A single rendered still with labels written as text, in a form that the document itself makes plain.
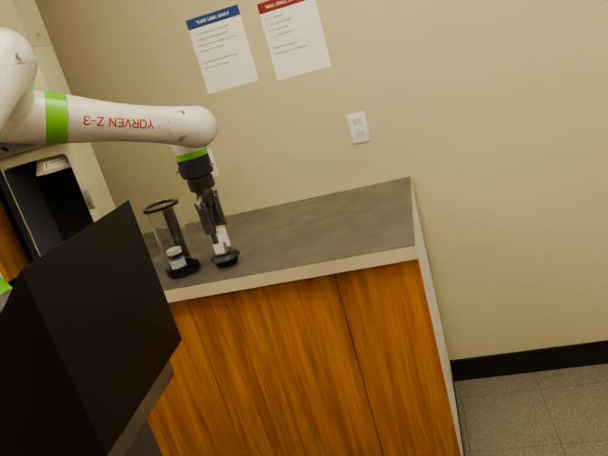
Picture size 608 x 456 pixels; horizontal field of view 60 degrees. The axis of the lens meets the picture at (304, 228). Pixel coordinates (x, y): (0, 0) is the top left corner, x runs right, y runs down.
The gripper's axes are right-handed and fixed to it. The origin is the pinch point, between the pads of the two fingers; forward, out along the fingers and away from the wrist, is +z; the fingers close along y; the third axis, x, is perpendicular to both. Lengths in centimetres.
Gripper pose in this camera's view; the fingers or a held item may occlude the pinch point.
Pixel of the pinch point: (220, 240)
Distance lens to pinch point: 160.7
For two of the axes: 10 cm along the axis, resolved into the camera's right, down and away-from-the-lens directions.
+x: 9.5, -1.9, -2.5
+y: -1.7, 3.4, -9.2
